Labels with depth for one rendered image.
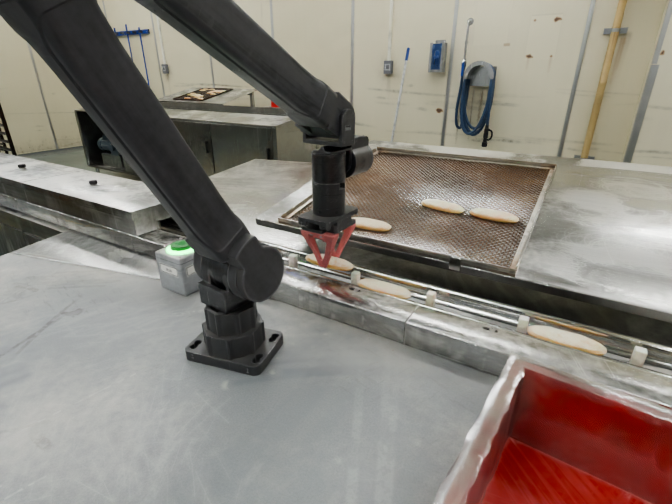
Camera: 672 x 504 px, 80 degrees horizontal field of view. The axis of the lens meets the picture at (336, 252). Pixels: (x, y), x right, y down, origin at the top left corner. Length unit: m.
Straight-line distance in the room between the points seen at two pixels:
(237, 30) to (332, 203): 0.30
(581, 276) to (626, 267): 0.08
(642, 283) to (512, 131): 3.63
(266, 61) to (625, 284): 0.62
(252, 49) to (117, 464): 0.48
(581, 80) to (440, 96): 1.22
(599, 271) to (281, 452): 0.57
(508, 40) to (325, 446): 4.10
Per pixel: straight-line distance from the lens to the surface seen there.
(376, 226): 0.84
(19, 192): 1.47
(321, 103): 0.61
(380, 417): 0.52
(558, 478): 0.51
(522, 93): 4.32
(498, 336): 0.61
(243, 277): 0.52
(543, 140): 4.32
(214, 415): 0.54
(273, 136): 3.44
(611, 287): 0.76
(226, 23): 0.50
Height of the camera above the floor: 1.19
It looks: 24 degrees down
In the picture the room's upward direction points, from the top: straight up
